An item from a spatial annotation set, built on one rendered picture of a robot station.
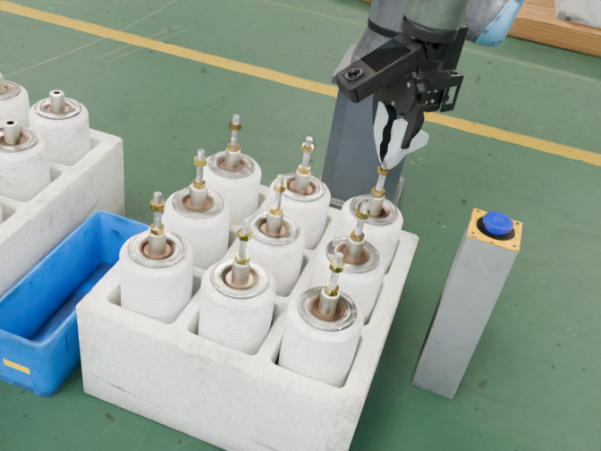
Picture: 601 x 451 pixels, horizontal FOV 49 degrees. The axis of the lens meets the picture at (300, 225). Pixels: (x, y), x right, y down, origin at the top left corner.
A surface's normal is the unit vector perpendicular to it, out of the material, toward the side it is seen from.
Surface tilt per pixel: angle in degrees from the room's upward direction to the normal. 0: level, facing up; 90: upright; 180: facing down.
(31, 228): 90
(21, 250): 90
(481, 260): 90
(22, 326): 88
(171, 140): 0
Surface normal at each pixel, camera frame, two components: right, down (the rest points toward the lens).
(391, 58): -0.29, -0.59
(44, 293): 0.94, 0.28
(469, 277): -0.33, 0.53
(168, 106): 0.14, -0.79
